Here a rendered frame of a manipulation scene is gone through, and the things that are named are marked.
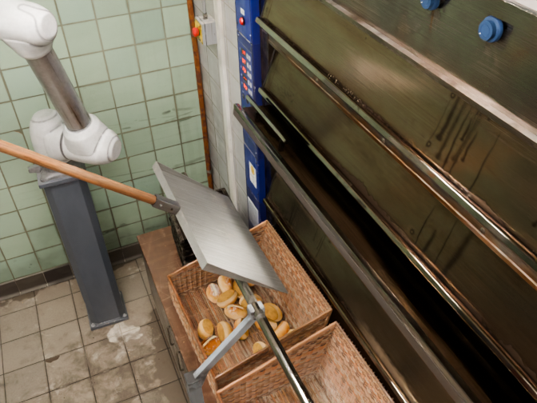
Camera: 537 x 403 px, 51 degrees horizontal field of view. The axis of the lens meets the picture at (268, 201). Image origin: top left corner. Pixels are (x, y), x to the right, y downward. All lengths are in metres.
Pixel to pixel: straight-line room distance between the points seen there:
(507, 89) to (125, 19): 2.03
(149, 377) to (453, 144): 2.15
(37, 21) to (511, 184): 1.49
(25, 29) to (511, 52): 1.46
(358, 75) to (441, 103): 0.30
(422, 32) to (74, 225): 1.92
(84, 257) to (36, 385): 0.69
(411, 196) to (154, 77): 1.82
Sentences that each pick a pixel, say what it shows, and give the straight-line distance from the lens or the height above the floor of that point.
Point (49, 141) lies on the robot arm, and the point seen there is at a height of 1.19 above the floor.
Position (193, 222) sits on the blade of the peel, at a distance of 1.83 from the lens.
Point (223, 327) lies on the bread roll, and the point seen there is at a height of 0.65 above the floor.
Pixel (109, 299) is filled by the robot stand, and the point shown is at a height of 0.19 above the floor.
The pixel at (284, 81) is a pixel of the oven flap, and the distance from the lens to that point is 1.95.
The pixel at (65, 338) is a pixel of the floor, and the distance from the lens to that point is 3.26.
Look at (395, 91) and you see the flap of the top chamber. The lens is 1.37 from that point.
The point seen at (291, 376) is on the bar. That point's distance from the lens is 1.52.
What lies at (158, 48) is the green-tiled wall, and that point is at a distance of 2.89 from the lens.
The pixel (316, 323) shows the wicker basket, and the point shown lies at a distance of 2.08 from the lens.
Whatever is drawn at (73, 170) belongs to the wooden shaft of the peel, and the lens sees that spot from 1.63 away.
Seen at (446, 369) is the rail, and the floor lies 1.43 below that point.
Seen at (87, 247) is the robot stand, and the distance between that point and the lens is 2.84.
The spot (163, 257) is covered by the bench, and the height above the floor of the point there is 0.58.
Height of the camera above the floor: 2.44
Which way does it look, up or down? 40 degrees down
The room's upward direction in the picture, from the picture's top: 2 degrees counter-clockwise
